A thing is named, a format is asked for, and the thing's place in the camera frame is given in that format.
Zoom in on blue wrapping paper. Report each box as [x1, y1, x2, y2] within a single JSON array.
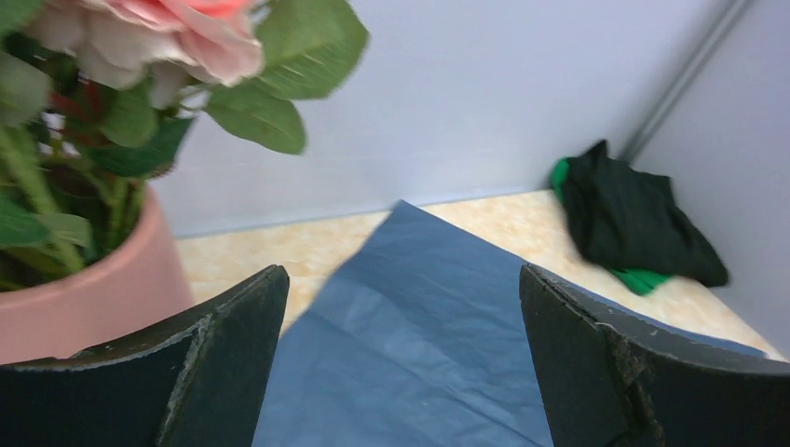
[[252, 198, 770, 447]]

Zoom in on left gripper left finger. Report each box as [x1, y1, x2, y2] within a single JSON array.
[[1, 265, 290, 446]]

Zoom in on black cloth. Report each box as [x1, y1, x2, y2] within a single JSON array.
[[561, 140, 729, 288]]

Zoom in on pink rose bunch in vase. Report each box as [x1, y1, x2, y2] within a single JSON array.
[[1, 1, 370, 291]]

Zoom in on green cloth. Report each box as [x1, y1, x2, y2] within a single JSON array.
[[550, 158, 671, 296]]

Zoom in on pink ceramic vase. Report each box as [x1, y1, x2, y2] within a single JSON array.
[[1, 188, 195, 364]]

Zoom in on right aluminium frame post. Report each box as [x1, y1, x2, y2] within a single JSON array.
[[617, 0, 756, 164]]

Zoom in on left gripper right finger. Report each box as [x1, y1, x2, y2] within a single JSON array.
[[520, 264, 789, 446]]

